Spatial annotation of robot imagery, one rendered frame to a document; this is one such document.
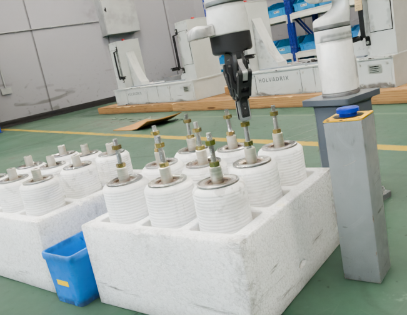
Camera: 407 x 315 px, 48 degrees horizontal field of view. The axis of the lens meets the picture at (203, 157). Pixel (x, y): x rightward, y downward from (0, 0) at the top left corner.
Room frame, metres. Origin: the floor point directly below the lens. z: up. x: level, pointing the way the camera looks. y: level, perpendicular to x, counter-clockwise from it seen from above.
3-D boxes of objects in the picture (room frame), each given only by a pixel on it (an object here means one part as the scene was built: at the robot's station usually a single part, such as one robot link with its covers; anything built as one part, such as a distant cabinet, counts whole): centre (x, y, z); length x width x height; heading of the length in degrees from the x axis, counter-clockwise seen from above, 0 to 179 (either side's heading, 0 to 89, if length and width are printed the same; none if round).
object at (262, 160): (0.87, -0.09, 0.25); 0.08 x 0.08 x 0.01
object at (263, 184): (0.87, -0.09, 0.16); 0.10 x 0.10 x 0.18
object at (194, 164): (0.94, 0.00, 0.25); 0.08 x 0.08 x 0.01
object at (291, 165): (0.96, -0.16, 0.16); 0.10 x 0.10 x 0.18
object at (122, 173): (0.92, 0.17, 0.26); 0.02 x 0.02 x 0.03
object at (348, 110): (0.82, -0.27, 0.32); 0.04 x 0.04 x 0.02
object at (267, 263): (0.94, 0.00, 0.09); 0.39 x 0.39 x 0.18; 51
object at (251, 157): (0.87, -0.09, 0.26); 0.02 x 0.02 x 0.03
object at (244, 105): (0.85, -0.09, 0.37); 0.03 x 0.01 x 0.05; 8
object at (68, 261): (1.04, 0.26, 0.06); 0.30 x 0.11 x 0.12; 140
